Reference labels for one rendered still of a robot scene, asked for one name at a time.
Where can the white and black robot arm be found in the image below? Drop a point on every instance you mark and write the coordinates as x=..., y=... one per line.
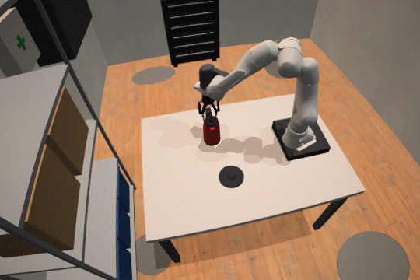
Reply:
x=290, y=64

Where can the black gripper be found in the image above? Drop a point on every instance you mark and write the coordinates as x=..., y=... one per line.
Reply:
x=206, y=100

